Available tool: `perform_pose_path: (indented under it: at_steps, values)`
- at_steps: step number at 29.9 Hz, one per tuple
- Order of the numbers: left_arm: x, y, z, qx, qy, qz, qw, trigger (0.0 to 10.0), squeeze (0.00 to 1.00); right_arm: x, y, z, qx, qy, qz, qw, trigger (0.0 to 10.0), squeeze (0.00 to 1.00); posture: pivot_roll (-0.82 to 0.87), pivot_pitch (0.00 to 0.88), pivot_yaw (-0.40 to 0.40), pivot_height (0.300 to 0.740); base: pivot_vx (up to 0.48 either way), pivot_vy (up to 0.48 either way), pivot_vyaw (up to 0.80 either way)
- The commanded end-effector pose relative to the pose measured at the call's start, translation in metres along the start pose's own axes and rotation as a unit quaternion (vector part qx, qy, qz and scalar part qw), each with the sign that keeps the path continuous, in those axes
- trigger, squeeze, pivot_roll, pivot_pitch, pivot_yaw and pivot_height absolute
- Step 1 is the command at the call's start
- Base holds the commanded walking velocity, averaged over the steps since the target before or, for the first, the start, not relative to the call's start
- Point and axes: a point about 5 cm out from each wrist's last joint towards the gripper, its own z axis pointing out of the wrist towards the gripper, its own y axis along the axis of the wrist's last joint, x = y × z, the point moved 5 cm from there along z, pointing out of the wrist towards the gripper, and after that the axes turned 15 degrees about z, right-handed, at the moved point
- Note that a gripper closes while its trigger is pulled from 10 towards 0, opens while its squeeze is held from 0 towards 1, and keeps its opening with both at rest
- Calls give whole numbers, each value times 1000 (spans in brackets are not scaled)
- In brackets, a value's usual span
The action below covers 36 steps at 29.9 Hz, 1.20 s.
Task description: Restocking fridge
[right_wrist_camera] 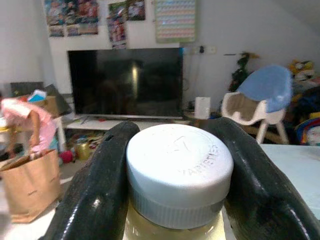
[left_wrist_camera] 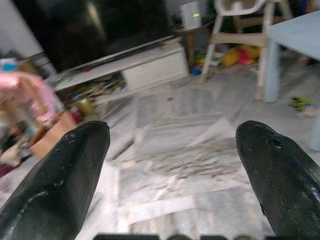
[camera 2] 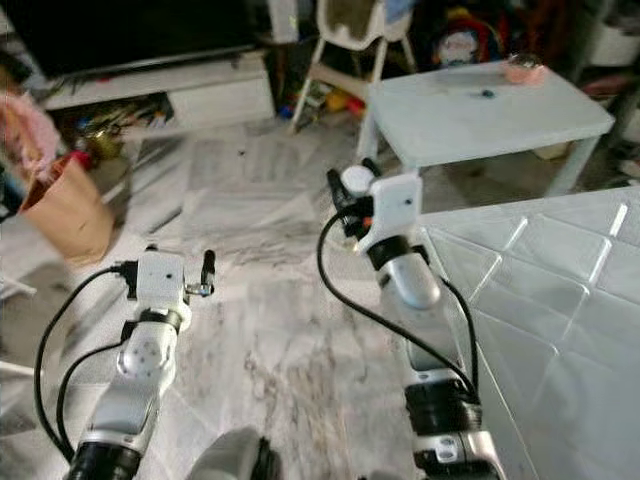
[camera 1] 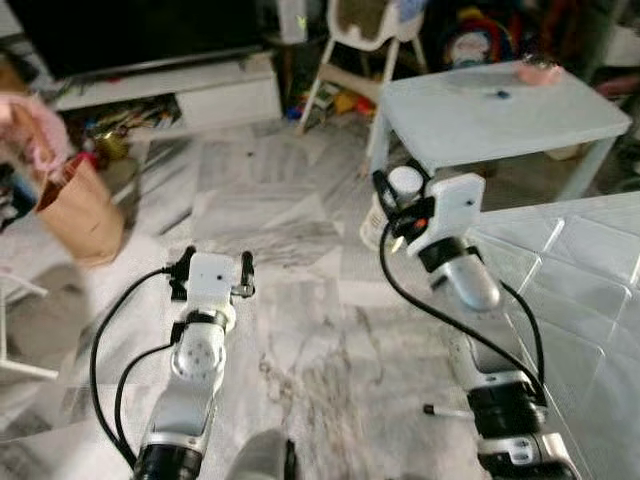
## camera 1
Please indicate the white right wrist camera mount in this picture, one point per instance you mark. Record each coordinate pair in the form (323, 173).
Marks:
(455, 210)

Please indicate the brown paper bag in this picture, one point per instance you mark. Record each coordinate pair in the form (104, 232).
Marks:
(80, 215)

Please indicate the white capped bottle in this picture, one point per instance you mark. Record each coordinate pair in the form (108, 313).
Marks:
(405, 182)

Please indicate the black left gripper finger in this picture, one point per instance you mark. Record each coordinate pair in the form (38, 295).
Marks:
(247, 275)
(181, 280)

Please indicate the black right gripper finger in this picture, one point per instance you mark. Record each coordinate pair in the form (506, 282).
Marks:
(383, 195)

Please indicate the white low table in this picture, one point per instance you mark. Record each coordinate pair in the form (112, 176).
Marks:
(500, 115)

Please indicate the pink bowl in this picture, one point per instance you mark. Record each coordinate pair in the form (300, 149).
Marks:
(538, 72)

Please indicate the black flat television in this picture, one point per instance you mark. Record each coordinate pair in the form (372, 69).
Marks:
(130, 30)

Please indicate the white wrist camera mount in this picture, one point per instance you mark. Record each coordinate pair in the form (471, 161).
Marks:
(212, 280)
(455, 210)

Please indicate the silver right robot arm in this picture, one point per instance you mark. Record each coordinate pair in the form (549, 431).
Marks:
(470, 280)

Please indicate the white pen with black cap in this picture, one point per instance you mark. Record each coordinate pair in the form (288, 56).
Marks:
(448, 411)

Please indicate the white television stand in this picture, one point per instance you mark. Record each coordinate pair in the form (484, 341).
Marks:
(230, 100)

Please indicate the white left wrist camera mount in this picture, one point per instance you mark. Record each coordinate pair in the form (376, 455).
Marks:
(212, 280)

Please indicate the white high chair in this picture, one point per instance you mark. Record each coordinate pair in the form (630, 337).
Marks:
(365, 40)

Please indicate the small blue object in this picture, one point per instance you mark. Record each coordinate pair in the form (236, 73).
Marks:
(500, 95)

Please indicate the grey left robot leg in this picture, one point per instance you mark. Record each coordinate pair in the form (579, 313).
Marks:
(260, 460)

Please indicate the round colourful toy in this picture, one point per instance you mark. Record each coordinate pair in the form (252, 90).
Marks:
(470, 45)

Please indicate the pink fluffy cloth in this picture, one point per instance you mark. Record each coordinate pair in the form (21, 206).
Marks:
(35, 125)

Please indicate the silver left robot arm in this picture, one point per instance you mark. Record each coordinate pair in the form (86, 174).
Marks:
(195, 370)

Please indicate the white metal frame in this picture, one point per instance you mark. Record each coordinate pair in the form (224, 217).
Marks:
(15, 368)

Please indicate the white tiled counter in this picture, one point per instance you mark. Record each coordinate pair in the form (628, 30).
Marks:
(580, 330)

